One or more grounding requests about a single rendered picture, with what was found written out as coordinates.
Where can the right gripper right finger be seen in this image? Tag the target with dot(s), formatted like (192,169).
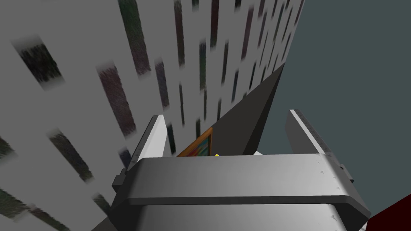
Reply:
(303,138)

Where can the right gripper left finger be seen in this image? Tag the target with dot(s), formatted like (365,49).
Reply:
(154,141)

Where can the wooden framed colourful picture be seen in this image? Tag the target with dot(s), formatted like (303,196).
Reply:
(202,146)

